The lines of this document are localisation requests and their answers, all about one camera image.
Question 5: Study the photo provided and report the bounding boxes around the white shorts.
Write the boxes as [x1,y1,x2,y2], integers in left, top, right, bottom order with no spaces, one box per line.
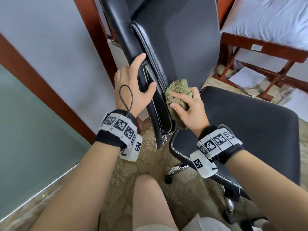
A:
[134,213,233,231]

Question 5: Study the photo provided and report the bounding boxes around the white paper sheet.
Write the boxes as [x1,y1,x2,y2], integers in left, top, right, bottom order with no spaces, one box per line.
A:
[228,66,267,90]
[280,88,308,122]

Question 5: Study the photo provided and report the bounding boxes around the person's right forearm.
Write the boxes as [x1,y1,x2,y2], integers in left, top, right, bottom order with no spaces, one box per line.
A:
[224,150,308,231]

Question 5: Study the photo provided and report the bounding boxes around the thin black cable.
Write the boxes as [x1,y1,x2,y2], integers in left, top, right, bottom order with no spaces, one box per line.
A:
[118,84,134,114]

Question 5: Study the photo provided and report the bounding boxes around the person's right leg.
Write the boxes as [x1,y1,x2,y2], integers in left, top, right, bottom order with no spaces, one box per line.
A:
[132,174,179,231]

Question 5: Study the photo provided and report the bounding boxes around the green cleaning cloth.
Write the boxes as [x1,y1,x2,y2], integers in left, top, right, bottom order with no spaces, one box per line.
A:
[165,78,193,130]

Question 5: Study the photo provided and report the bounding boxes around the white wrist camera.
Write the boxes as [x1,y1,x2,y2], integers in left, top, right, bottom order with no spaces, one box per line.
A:
[190,150,218,179]
[119,134,143,163]

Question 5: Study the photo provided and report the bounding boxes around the wooden luggage rack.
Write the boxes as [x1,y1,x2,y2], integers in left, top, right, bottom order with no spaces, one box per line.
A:
[213,32,308,102]

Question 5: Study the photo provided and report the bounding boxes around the black leather chair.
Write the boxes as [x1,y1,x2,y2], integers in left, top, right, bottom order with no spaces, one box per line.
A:
[100,0,301,225]

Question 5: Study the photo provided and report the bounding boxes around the white marker right wristband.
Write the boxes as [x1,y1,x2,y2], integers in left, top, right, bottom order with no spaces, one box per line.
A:
[196,124,244,165]

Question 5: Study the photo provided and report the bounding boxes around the white pillow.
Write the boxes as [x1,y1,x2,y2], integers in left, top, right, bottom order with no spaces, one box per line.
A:
[220,0,308,51]

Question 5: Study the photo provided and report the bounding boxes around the white marker left wristband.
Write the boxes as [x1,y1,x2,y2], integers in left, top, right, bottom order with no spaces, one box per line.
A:
[94,109,143,152]

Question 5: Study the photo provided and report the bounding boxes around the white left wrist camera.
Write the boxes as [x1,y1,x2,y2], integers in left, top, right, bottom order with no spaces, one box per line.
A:
[119,134,143,163]

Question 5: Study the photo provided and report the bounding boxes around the person's left hand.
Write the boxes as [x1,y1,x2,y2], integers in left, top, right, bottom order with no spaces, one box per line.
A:
[114,53,157,118]

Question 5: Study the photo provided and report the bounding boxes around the person's right hand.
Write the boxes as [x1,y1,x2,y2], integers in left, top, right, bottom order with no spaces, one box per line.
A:
[168,86,210,138]

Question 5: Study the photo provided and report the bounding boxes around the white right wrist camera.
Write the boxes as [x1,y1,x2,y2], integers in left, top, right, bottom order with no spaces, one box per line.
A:
[190,150,218,179]

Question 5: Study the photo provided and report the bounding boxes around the white marker wristband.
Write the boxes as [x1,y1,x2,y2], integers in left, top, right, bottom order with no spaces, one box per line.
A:
[94,109,143,152]
[196,124,244,165]

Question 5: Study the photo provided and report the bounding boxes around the frosted glass panel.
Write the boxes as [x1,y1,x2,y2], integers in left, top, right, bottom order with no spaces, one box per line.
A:
[0,64,92,220]

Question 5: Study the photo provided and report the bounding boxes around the person's left forearm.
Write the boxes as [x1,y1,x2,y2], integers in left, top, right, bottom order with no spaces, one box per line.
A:
[31,142,121,231]

